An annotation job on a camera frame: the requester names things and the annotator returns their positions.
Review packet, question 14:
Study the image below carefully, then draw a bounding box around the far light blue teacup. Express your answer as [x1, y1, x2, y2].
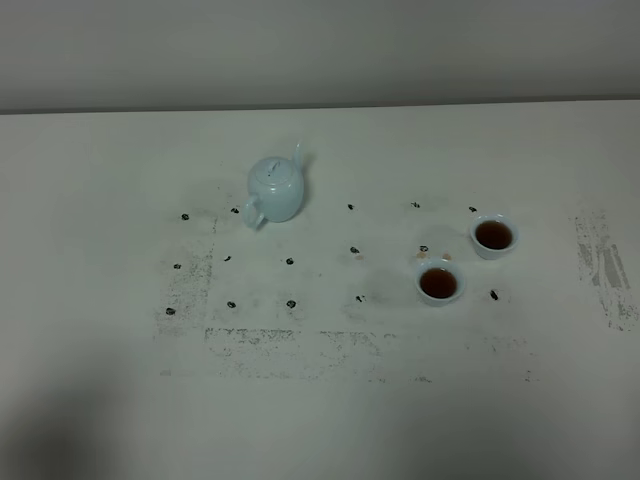
[469, 214, 519, 260]

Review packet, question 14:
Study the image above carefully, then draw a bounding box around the near light blue teacup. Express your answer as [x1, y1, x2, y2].
[415, 258, 466, 307]

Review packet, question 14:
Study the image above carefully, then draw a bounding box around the light blue teacup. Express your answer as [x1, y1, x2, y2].
[469, 214, 519, 260]
[415, 258, 466, 307]

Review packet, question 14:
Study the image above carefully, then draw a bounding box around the light blue porcelain teapot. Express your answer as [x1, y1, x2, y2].
[241, 143, 305, 230]

